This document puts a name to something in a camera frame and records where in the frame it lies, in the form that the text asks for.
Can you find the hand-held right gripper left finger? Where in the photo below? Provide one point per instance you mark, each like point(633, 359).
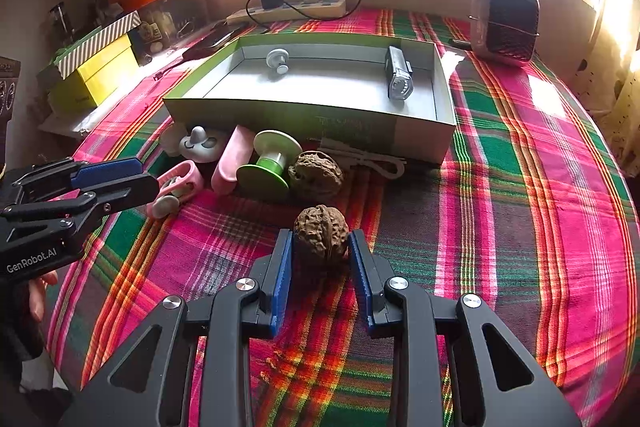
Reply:
point(282, 277)

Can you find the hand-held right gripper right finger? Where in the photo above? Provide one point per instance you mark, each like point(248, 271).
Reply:
point(359, 272)

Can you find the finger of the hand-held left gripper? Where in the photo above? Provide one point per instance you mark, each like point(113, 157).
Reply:
point(107, 169)
point(125, 194)

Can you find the brown walnut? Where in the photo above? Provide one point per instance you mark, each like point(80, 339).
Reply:
point(315, 174)
point(320, 232)

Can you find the pink plastic clip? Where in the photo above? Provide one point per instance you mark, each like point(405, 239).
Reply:
point(180, 182)

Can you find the white koala toy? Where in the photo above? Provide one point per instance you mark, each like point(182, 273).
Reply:
point(197, 142)

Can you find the green and white spool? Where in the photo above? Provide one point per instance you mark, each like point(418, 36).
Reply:
point(265, 164)

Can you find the white cardboard box tray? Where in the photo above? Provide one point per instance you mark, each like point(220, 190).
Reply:
point(320, 122)

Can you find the person's left hand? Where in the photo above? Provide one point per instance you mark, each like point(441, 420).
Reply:
point(42, 297)

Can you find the yellow box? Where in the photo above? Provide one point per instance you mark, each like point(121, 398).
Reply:
point(95, 77)

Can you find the pink oblong case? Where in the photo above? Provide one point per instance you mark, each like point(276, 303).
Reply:
point(230, 162)

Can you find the black speaker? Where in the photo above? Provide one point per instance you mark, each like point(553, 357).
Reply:
point(7, 92)

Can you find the striped box lid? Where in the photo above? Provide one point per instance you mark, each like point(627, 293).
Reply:
point(95, 42)

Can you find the plaid tablecloth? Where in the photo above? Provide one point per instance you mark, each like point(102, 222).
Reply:
point(500, 207)

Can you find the glass jar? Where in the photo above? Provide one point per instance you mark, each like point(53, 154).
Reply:
point(60, 19)

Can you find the black smartphone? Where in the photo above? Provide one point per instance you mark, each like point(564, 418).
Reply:
point(220, 38)

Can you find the silver bike light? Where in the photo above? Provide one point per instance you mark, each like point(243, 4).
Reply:
point(398, 74)

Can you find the white mushroom-shaped knob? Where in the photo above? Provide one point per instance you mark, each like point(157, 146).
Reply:
point(277, 58)

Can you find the beige power strip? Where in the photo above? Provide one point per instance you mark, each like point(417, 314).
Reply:
point(285, 12)

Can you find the small silver heater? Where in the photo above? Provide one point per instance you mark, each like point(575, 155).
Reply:
point(505, 22)

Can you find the spotted cream curtain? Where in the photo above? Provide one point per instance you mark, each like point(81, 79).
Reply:
point(625, 97)

